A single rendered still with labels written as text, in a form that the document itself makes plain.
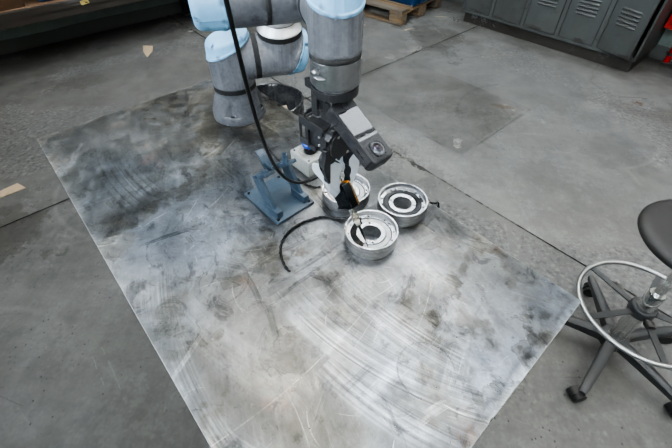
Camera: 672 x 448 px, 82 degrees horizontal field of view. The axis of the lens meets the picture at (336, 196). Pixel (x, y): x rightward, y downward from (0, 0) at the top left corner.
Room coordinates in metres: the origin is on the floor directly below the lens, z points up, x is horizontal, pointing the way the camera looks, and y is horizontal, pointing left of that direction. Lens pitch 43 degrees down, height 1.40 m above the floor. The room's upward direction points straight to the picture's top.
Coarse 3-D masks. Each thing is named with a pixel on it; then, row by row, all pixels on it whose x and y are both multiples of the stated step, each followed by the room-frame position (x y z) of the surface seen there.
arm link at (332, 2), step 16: (304, 0) 0.55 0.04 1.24; (320, 0) 0.51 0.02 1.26; (336, 0) 0.50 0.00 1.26; (352, 0) 0.51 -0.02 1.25; (304, 16) 0.55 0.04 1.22; (320, 16) 0.50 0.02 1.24; (336, 16) 0.50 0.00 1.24; (352, 16) 0.51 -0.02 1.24; (320, 32) 0.51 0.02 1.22; (336, 32) 0.50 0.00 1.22; (352, 32) 0.51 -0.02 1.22; (320, 48) 0.51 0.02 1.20; (336, 48) 0.50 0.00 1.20; (352, 48) 0.51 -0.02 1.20; (336, 64) 0.50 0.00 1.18
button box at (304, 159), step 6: (294, 150) 0.76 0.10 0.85; (300, 150) 0.76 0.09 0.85; (306, 150) 0.75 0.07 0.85; (312, 150) 0.75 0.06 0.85; (294, 156) 0.75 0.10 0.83; (300, 156) 0.74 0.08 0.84; (306, 156) 0.74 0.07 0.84; (312, 156) 0.74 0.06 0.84; (318, 156) 0.74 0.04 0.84; (300, 162) 0.73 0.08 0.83; (306, 162) 0.71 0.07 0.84; (312, 162) 0.72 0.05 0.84; (300, 168) 0.73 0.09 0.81; (306, 168) 0.71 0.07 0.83; (306, 174) 0.72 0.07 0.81; (312, 174) 0.72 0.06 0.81
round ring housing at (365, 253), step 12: (360, 216) 0.55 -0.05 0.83; (372, 216) 0.55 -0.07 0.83; (384, 216) 0.55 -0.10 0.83; (348, 228) 0.52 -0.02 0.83; (372, 228) 0.53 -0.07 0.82; (396, 228) 0.51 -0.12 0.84; (348, 240) 0.48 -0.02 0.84; (372, 240) 0.49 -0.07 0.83; (396, 240) 0.49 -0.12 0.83; (360, 252) 0.46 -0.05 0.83; (372, 252) 0.46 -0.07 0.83; (384, 252) 0.46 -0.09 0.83
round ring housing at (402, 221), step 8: (392, 184) 0.64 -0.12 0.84; (400, 184) 0.64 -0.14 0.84; (408, 184) 0.64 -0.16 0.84; (384, 192) 0.63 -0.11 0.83; (416, 192) 0.63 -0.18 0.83; (392, 200) 0.60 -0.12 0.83; (400, 200) 0.61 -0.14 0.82; (408, 200) 0.61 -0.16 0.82; (424, 200) 0.60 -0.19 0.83; (384, 208) 0.57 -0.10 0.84; (392, 208) 0.58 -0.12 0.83; (408, 208) 0.58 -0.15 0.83; (424, 208) 0.57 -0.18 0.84; (392, 216) 0.55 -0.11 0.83; (400, 216) 0.54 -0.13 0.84; (408, 216) 0.54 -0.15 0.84; (416, 216) 0.55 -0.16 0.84; (424, 216) 0.57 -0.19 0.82; (400, 224) 0.54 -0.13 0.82; (408, 224) 0.54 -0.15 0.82
